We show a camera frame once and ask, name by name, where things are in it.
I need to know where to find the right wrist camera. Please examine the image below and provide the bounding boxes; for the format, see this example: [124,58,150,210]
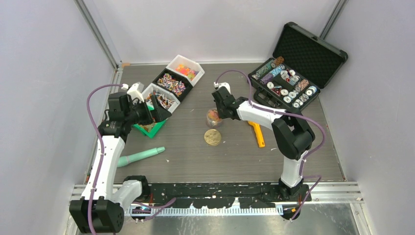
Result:
[213,82,231,94]

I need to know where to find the white bin with wrapped candies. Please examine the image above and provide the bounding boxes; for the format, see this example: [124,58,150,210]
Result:
[142,83,180,113]

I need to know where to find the green bin with candies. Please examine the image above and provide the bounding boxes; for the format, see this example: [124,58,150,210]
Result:
[133,120,167,139]

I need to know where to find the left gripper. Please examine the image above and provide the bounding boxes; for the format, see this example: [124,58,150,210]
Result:
[125,95,171,126]

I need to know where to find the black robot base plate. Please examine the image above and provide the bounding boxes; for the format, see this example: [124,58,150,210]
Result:
[136,182,309,209]

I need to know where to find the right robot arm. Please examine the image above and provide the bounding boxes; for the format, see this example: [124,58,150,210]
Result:
[212,83,315,201]

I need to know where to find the clear plastic jar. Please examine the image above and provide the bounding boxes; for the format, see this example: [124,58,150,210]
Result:
[207,109,223,128]

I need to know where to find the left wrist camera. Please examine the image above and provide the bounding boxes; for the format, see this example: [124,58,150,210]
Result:
[127,82,145,104]

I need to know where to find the white bin with gummy candies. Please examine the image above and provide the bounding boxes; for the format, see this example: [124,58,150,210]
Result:
[166,54,205,86]

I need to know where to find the mint green pen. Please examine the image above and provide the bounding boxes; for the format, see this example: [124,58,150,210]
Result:
[117,147,165,167]

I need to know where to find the black bin with lollipops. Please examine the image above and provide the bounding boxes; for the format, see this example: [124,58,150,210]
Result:
[152,69,193,102]

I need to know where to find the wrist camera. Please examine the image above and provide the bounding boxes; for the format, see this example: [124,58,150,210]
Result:
[127,82,145,104]
[213,82,231,94]

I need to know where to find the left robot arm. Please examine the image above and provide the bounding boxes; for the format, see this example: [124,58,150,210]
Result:
[69,92,172,235]

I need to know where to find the black poker chip case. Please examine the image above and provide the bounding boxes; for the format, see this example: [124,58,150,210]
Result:
[249,22,348,110]

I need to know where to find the orange plastic scoop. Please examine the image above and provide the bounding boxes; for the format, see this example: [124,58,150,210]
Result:
[248,121,265,148]

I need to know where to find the aluminium frame rail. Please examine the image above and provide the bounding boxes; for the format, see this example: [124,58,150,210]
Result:
[74,0,122,70]

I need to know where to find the gold jar lid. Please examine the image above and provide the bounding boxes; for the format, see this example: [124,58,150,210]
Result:
[204,129,222,146]

